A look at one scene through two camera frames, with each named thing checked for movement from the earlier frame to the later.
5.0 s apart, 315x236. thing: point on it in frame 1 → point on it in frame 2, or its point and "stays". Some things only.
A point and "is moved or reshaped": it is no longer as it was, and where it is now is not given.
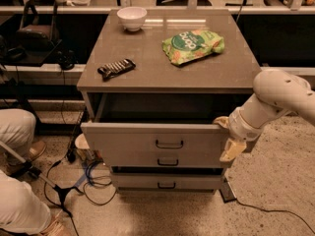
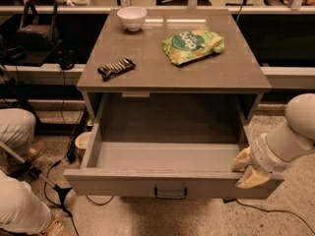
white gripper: x=238 y=127 → x=260 y=154
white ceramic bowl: x=132 y=17 stays
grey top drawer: x=150 y=138 is moved or reshaped
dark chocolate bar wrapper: x=115 y=68 stays
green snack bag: x=183 y=47 stays
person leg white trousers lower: x=22 y=209 stays
